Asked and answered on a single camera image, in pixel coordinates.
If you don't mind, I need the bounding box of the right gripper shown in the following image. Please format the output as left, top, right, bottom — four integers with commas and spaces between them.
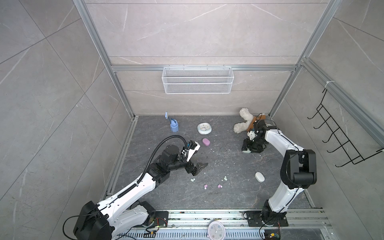
242, 136, 266, 153

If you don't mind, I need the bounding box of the white earbud case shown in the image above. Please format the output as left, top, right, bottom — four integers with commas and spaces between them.
255, 172, 265, 183

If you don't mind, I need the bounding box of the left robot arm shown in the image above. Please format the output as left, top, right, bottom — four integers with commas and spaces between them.
73, 135, 207, 240

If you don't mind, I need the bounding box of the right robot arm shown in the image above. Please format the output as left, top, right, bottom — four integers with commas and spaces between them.
242, 119, 317, 222

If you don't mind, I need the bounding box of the pink earbud case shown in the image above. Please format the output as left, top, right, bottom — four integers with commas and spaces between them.
202, 138, 211, 146

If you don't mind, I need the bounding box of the white teddy bear brown shirt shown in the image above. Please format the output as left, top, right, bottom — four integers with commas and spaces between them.
234, 108, 264, 134

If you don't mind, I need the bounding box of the white round bowl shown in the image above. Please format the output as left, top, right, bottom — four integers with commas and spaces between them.
197, 123, 212, 135

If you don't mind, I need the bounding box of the white round clock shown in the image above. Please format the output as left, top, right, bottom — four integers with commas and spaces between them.
208, 221, 226, 240

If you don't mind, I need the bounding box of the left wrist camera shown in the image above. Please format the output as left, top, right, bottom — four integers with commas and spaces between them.
182, 140, 201, 162

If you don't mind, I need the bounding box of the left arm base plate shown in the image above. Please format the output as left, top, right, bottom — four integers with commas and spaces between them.
135, 211, 169, 228

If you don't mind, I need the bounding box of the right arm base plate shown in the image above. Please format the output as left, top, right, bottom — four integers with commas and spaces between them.
243, 211, 289, 227

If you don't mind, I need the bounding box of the white wire basket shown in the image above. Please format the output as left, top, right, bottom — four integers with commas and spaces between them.
162, 67, 234, 95

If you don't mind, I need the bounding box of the black wall hook rack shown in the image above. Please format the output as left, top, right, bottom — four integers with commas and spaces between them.
307, 89, 384, 168

